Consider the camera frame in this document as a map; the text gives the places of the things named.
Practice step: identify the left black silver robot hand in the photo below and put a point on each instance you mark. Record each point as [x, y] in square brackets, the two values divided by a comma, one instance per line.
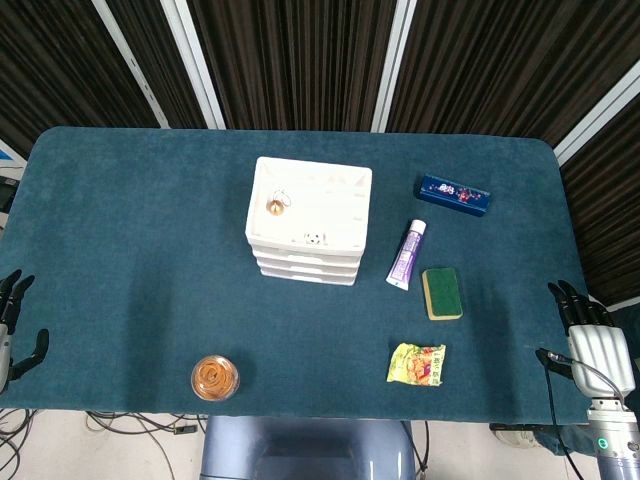
[6, 320]

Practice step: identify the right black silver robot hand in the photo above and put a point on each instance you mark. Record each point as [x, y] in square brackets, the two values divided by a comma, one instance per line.
[597, 355]

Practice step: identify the clear plastic drawer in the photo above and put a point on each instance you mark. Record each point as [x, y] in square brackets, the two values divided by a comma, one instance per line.
[305, 252]
[305, 265]
[307, 278]

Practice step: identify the white plastic drawer unit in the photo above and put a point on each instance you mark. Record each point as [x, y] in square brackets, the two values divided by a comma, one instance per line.
[320, 200]

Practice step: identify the white power strip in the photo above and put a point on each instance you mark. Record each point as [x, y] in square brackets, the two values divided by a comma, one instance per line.
[515, 434]

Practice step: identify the teal table cloth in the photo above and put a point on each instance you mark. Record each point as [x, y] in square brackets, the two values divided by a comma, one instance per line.
[125, 250]

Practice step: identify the green yellow sponge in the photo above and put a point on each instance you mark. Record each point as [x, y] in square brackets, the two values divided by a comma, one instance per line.
[442, 291]

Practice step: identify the yellow-green snack packet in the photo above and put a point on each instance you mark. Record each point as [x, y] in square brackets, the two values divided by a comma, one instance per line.
[416, 365]

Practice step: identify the purple white toothpaste tube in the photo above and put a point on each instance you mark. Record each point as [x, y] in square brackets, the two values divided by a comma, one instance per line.
[406, 257]

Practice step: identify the blue floral patterned box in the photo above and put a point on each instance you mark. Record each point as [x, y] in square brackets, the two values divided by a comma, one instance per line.
[452, 195]

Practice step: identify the clear jar of rubber bands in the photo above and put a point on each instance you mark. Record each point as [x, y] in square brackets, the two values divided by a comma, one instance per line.
[215, 377]

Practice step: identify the small gold bell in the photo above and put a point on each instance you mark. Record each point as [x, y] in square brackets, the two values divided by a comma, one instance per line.
[274, 208]

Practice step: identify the tiny soccer ball toy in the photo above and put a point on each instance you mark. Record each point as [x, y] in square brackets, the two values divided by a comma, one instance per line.
[313, 239]

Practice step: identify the blue-grey robot torso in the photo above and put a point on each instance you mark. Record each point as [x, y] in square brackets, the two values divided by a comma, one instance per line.
[305, 450]

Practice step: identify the white partition post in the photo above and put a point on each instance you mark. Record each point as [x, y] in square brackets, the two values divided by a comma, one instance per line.
[131, 62]
[392, 65]
[195, 65]
[597, 112]

